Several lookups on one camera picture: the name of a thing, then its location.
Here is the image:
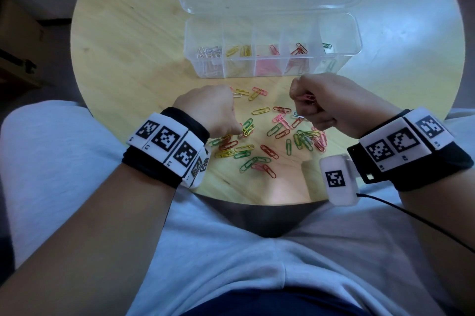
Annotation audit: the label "person's right hand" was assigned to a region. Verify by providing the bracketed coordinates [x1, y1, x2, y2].
[289, 73, 403, 139]

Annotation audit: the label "person's left hand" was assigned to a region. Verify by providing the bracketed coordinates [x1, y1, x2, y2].
[172, 84, 242, 138]

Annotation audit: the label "pile of coloured paper clips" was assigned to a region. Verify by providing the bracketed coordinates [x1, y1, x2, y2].
[207, 86, 329, 179]

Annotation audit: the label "person's right forearm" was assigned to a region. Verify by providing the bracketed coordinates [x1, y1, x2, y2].
[399, 167, 475, 316]

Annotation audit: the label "person's left forearm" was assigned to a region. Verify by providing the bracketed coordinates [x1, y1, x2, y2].
[0, 163, 177, 316]

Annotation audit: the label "brown cardboard box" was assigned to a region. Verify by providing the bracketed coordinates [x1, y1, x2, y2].
[0, 0, 47, 86]

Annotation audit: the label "black left wristband white markers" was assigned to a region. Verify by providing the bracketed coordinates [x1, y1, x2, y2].
[121, 107, 211, 189]

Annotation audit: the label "black wristband white markers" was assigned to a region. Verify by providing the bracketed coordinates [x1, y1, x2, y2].
[121, 107, 211, 189]
[347, 107, 475, 192]

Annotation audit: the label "black right wristband white markers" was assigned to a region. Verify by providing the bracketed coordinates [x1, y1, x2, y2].
[347, 107, 475, 192]

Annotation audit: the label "dark blue shirt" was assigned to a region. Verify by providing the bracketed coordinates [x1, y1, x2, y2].
[182, 288, 368, 316]

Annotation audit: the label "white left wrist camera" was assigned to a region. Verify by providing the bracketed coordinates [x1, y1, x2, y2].
[182, 147, 211, 189]

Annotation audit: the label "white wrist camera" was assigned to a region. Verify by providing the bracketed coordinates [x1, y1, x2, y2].
[319, 154, 360, 207]
[182, 147, 211, 189]

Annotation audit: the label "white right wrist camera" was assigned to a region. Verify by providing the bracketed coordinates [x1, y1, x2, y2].
[319, 154, 360, 207]

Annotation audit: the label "black right camera cable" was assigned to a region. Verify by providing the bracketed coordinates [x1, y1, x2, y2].
[356, 193, 475, 253]

